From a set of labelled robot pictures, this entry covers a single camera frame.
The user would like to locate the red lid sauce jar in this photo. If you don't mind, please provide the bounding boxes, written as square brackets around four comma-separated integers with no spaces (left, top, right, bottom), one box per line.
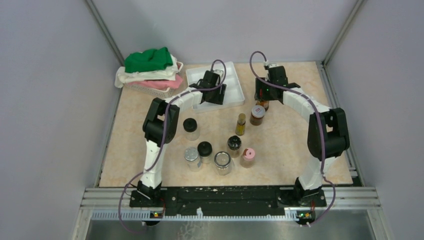
[255,99,270,111]

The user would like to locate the white divided plastic tray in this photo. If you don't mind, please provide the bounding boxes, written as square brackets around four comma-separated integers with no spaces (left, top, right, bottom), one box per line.
[185,61,245,114]

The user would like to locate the white lid sauce jar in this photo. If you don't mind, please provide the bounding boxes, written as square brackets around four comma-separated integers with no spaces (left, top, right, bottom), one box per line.
[249,105,266,126]

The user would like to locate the black cap sesame jar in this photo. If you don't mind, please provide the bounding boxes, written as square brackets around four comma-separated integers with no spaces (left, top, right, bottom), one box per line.
[183,118,200,141]

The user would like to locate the gold cap yellow bottle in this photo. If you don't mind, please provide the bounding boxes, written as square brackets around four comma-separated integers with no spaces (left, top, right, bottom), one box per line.
[235,113,246,136]

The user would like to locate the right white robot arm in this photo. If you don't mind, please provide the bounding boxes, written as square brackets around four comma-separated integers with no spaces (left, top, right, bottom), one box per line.
[255,63,350,206]

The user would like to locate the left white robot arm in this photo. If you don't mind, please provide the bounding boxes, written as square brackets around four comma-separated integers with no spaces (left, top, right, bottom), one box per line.
[136,69,227,207]

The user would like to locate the black grinder top jar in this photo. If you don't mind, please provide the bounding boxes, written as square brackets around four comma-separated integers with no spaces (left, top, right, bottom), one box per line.
[227,135,242,159]

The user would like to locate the white plastic basket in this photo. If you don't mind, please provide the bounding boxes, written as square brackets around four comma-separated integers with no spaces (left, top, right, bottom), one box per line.
[124,61,184,98]

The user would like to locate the black cap glass jar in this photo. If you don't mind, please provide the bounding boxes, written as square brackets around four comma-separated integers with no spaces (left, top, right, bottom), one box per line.
[197,141,213,164]

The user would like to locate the pink cloth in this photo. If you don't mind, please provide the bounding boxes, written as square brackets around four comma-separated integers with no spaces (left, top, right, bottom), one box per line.
[135,74,184,90]

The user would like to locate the silver perforated lid shaker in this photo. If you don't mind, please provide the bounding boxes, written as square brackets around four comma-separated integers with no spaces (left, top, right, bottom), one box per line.
[184,147,202,172]

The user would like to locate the clear lid glass jar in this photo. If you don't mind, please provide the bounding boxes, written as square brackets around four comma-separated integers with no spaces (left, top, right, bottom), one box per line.
[213,151,233,176]

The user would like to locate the pink lid spice jar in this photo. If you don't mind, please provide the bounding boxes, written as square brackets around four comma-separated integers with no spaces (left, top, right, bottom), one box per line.
[240,148,256,168]

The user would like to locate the green cloth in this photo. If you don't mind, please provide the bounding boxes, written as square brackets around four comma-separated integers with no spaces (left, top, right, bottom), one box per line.
[124,47,174,73]

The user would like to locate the white cloth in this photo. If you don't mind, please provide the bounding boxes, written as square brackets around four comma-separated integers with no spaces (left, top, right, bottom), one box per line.
[114,62,178,88]

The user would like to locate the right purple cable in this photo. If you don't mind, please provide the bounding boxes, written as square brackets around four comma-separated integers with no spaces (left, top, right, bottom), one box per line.
[249,50,337,228]

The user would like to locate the purple cable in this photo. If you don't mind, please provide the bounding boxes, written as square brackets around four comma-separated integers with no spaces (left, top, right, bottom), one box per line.
[249,50,337,228]
[118,59,227,234]

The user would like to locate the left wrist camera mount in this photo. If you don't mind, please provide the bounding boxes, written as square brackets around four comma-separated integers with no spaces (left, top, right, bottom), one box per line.
[212,69,225,80]

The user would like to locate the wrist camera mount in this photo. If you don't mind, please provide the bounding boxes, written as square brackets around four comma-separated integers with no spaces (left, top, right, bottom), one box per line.
[263,61,280,70]
[212,69,225,80]

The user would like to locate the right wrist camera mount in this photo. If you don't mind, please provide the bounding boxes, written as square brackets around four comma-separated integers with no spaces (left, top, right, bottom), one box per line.
[263,61,280,70]

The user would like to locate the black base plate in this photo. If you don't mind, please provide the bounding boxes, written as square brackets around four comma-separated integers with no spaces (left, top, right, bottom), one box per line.
[129,185,327,217]

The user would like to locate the white cable duct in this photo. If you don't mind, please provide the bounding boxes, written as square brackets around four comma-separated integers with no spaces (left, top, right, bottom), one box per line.
[91,208,299,222]

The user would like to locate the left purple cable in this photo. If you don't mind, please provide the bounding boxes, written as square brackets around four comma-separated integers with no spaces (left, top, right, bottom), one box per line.
[118,59,227,234]

